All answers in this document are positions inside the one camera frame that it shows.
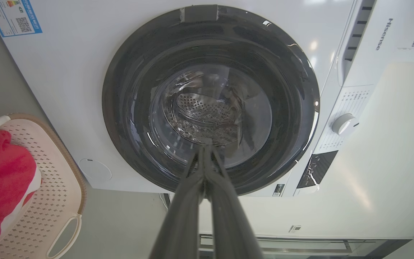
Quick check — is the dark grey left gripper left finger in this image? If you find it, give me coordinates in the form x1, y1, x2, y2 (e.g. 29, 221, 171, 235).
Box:
149, 145, 206, 259

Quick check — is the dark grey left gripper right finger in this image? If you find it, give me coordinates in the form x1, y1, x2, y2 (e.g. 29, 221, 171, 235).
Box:
204, 144, 264, 259

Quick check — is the beige perforated laundry basket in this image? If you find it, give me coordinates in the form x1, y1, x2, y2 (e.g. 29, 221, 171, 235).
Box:
0, 113, 87, 259

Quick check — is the metal framed glass cabinet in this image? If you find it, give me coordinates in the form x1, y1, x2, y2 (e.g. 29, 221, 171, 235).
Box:
198, 233, 414, 259

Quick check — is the dark round washing machine door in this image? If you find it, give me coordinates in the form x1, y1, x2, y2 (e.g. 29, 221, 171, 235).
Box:
102, 4, 320, 196

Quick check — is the white washing machine control knob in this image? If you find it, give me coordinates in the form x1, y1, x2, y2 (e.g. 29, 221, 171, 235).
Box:
332, 113, 359, 136

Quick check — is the white front-load washing machine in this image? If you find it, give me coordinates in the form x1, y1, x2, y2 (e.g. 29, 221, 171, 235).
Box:
0, 0, 414, 197

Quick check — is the red and white garment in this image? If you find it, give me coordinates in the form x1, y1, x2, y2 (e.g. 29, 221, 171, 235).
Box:
0, 129, 42, 255

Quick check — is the blue energy label sticker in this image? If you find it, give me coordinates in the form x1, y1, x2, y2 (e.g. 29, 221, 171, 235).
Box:
0, 0, 43, 38

